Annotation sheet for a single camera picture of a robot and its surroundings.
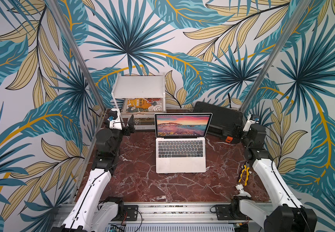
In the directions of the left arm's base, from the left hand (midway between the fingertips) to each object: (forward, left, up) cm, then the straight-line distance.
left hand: (124, 116), depth 70 cm
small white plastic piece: (-26, -63, -33) cm, 75 cm away
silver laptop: (-12, -27, -5) cm, 30 cm away
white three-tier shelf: (+15, -6, +1) cm, 16 cm away
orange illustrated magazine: (+22, -4, -14) cm, 27 cm away
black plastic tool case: (+23, -65, -32) cm, 76 cm away
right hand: (+3, -55, -9) cm, 56 cm away
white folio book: (+19, -4, -29) cm, 35 cm away
